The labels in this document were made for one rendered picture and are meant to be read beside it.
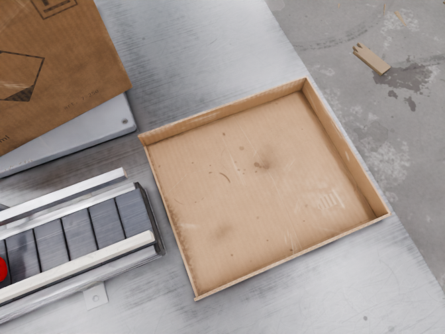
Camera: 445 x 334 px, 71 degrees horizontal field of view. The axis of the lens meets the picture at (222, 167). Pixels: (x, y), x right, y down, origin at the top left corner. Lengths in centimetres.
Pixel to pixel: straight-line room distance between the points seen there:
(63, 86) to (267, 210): 36
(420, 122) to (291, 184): 130
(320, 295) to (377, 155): 115
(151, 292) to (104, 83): 33
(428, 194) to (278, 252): 120
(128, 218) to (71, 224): 8
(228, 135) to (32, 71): 29
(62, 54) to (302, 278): 45
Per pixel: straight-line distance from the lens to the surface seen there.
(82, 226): 48
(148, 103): 59
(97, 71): 53
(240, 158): 52
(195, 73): 61
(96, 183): 40
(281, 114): 56
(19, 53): 48
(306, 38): 186
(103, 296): 51
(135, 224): 46
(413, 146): 168
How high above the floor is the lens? 131
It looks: 69 degrees down
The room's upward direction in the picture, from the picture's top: 1 degrees counter-clockwise
